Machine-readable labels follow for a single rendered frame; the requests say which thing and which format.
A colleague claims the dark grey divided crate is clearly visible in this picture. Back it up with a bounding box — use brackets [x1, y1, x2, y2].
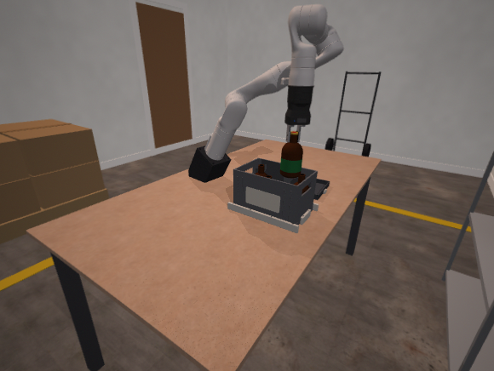
[233, 158, 318, 225]

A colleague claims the brown bottle with green band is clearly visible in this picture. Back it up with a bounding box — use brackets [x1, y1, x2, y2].
[280, 131, 303, 178]

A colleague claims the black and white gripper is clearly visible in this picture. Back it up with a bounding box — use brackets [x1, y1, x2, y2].
[281, 67, 314, 142]

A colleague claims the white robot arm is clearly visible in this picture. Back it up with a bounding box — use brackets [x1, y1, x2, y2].
[204, 4, 344, 160]

